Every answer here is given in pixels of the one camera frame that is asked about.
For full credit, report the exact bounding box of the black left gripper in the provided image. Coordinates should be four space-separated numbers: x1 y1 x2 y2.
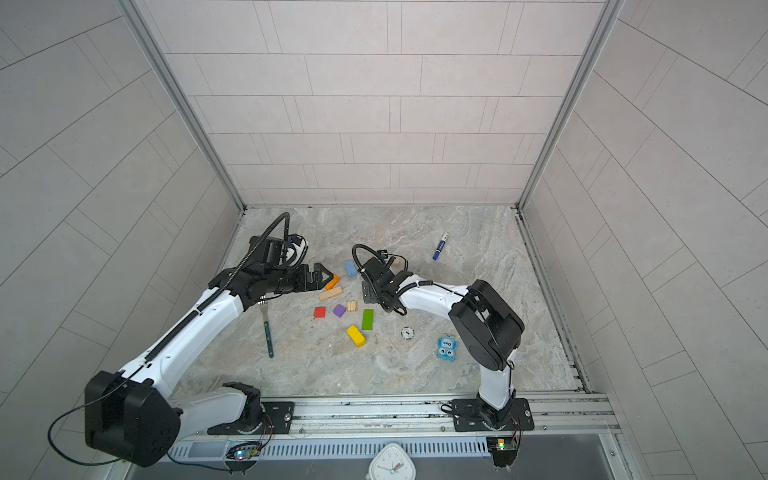
263 262 336 294

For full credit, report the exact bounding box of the orange wood block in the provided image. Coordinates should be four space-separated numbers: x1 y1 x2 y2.
324 275 340 290

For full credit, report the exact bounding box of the green wood block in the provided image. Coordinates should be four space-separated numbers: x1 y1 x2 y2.
361 309 374 331

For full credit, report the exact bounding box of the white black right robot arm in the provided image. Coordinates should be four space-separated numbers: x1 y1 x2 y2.
356 257 534 432

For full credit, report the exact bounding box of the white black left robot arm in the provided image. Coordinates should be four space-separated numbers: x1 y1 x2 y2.
84 263 334 467

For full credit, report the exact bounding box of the light blue wood block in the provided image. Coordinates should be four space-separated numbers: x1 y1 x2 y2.
344 260 358 278

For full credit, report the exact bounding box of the yellow wood block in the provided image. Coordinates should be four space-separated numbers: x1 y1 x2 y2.
346 325 366 348

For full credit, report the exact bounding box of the small round black white disc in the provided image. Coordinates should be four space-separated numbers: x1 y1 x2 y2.
401 326 415 340

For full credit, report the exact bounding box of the blue white marker pen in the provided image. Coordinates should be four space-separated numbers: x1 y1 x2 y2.
432 232 449 261

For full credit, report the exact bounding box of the blue robot toy figure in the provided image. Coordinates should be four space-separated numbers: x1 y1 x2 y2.
436 335 458 362

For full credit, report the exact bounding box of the white kitchen timer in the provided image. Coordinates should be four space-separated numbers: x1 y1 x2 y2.
366 443 416 480

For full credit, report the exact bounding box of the left circuit board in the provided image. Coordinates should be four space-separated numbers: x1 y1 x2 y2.
225 441 264 462

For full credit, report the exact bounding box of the circuit board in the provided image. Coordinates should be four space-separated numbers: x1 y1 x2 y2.
486 437 520 468
225 441 264 462

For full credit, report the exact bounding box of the right circuit board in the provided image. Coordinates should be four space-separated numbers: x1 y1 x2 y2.
486 437 520 468

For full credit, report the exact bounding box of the green handled fork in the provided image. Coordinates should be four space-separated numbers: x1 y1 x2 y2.
258 301 274 358

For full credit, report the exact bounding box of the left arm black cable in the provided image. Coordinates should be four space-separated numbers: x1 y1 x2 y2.
46 211 292 468

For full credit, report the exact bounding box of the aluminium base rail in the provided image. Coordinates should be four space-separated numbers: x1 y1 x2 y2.
116 392 619 442

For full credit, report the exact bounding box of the aluminium corner post left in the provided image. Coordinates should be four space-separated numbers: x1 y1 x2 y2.
116 0 247 212

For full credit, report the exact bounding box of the aluminium corner post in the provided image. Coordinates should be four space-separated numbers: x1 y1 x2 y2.
116 0 247 212
517 0 625 210

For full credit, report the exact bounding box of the aluminium corner post right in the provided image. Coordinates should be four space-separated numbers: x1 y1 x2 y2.
517 0 625 210

